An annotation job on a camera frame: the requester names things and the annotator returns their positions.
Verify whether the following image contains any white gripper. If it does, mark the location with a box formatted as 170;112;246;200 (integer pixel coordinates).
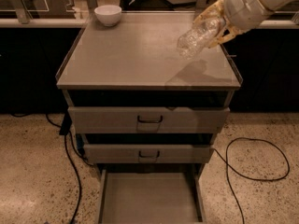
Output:
192;0;273;48

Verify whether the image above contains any clear plastic water bottle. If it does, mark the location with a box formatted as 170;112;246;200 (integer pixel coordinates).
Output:
177;18;225;59

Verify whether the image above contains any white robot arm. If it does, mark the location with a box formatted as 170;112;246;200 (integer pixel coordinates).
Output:
192;0;294;48

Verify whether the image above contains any grey drawer cabinet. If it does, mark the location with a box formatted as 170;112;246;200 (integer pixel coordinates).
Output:
55;10;244;224

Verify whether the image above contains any grey top drawer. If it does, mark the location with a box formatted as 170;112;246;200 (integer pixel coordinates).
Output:
68;107;229;133

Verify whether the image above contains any grey drawer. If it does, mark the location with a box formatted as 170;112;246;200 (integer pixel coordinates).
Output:
84;145;213;163
68;107;229;133
95;168;206;224

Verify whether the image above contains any grey middle drawer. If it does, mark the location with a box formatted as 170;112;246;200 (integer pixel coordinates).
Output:
84;145;213;163

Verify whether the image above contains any grey bottom drawer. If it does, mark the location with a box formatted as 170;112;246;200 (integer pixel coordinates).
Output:
95;168;206;224

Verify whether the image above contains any white ceramic bowl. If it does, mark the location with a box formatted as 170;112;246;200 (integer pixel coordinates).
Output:
94;5;122;26

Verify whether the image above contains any black power adapter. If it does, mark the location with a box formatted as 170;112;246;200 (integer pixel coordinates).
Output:
59;112;72;135

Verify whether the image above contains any black cable right floor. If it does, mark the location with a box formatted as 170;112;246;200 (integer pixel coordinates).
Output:
213;136;291;224

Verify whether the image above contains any black cable floor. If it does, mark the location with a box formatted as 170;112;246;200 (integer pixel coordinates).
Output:
8;112;94;224
213;136;291;224

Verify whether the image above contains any black cable left floor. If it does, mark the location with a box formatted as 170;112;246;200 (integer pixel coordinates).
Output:
8;112;94;224

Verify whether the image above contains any metal post left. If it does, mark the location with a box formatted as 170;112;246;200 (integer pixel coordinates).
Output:
10;0;30;24

